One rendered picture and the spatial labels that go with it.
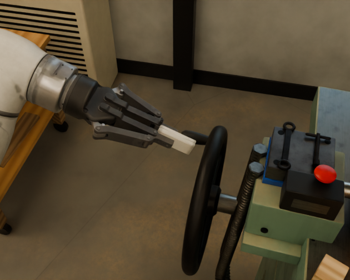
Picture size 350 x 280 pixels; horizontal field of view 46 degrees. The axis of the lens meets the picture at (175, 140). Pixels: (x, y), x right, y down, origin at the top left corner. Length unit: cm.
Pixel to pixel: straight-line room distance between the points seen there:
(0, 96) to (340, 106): 64
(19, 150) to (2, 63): 111
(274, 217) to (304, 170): 9
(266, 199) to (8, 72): 45
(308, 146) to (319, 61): 148
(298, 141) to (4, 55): 49
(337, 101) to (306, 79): 129
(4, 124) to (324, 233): 55
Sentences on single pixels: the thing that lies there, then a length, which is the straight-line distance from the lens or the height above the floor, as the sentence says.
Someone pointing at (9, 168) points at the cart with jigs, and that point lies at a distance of 177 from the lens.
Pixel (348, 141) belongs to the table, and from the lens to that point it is 84.
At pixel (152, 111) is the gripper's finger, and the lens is 75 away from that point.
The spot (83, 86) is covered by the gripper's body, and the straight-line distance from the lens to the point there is 72.
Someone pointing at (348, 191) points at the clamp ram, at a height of 96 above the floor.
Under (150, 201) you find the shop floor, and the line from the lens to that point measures 177.
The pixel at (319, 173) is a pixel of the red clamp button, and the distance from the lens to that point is 61.
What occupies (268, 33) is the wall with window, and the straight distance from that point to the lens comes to 204.
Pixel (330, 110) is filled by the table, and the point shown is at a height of 90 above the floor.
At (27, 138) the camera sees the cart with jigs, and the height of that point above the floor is 18.
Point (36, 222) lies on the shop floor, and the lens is 180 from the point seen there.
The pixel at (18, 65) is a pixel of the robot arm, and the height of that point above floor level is 106.
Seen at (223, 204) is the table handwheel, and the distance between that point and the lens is 79.
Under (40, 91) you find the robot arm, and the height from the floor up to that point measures 102.
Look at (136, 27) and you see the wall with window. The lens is 215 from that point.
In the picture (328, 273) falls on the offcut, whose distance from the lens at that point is 63.
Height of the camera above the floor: 149
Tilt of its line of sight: 49 degrees down
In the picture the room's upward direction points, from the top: straight up
